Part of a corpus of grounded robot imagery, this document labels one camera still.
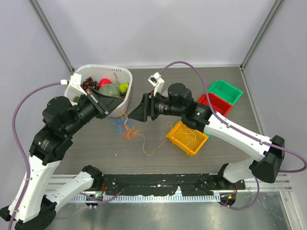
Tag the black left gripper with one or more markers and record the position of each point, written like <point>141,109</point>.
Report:
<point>104,104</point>

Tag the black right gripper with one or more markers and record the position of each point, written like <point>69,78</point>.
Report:
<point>146,109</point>

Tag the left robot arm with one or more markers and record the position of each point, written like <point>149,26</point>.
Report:
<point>34,208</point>

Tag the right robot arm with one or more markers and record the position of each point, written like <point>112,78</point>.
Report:
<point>265,154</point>

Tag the green melon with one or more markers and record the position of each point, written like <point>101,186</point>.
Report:
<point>109,90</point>

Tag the red apple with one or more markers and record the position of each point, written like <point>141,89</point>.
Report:
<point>104,82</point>

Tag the green pear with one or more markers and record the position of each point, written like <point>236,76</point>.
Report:
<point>123,88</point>

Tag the dark red grape bunch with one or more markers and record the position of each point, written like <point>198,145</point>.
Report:
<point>89,82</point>

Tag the white fruit basket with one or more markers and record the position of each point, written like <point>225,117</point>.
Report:
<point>117,75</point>

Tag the yellow plastic bin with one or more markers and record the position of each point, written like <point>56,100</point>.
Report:
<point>189,140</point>

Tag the near green plastic bin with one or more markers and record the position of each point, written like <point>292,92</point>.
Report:
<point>207,134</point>

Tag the green plastic bin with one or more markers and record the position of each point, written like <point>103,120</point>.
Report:
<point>226,91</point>
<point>207,134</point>

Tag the red plastic bin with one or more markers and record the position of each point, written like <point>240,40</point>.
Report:
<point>218,104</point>

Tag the far green plastic bin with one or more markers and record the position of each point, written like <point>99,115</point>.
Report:
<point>226,91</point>

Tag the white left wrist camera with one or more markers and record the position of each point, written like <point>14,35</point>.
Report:
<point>73,85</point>

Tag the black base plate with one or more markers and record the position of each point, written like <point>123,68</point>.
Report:
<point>190,184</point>

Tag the white slotted cable duct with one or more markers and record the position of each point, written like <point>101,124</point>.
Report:
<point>176,198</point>

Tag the aluminium frame post left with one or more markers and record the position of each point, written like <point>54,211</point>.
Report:
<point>51,34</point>

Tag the aluminium frame post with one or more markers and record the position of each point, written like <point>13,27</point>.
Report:
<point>277,4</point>
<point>51,34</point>

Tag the aluminium frame post right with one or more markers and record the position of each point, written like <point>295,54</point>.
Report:
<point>277,4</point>

